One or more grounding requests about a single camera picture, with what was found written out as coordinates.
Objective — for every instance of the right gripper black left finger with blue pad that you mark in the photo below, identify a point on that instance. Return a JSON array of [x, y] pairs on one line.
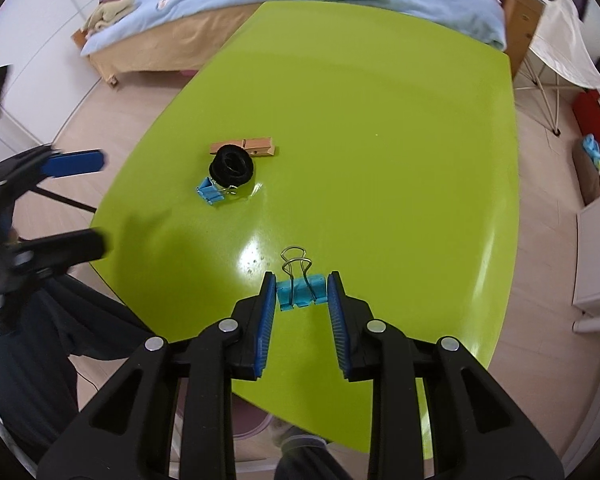
[[125, 431]]

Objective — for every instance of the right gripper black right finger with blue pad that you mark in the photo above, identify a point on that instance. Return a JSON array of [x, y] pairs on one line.
[[477, 430]]

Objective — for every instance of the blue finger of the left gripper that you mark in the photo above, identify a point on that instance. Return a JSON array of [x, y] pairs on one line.
[[62, 165]]

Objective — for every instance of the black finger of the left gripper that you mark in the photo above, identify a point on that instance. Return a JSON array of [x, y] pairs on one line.
[[55, 254]]

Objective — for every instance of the blue binder clip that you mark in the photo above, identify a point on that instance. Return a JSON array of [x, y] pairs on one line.
[[301, 288], [212, 192]]

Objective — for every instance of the pink trash bin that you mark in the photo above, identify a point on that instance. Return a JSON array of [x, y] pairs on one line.
[[248, 419]]

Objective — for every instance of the folded beige towel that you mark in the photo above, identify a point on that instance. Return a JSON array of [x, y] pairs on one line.
[[106, 14]]

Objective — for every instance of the black tape roll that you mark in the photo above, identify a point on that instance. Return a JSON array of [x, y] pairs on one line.
[[231, 166]]

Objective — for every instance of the white drawer cabinet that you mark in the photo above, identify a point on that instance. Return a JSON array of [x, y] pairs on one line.
[[586, 295]]

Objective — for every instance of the green table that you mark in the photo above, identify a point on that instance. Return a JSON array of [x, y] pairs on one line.
[[396, 166]]

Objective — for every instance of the brown basket with toys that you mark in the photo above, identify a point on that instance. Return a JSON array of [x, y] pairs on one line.
[[586, 160]]

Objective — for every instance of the red storage box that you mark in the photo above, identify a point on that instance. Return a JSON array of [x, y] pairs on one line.
[[586, 109]]

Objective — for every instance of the white folding chair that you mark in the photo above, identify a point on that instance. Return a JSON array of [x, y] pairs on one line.
[[559, 45]]

